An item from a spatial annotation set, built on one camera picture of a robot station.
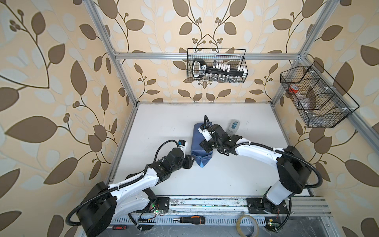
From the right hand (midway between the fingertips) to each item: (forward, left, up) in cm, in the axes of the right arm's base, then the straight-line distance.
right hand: (202, 144), depth 86 cm
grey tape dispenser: (+17, -24, -7) cm, 30 cm away
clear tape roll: (-39, -15, -9) cm, 43 cm away
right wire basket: (+9, -60, +24) cm, 65 cm away
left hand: (-7, +5, -1) cm, 9 cm away
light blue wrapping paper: (+8, +3, -5) cm, 10 cm away
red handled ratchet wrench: (-37, +41, -9) cm, 56 cm away
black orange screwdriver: (-36, +4, -8) cm, 37 cm away
